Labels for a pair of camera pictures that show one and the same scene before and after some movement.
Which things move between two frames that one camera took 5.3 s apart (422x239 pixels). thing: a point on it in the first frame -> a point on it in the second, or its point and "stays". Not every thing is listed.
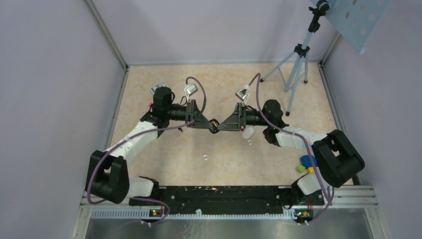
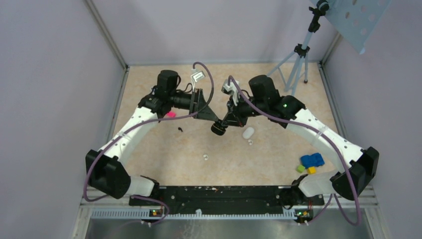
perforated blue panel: [359, 20] stays
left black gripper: [200, 122] -> [206, 112]
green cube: [300, 168] stays
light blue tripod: [289, 66] stays
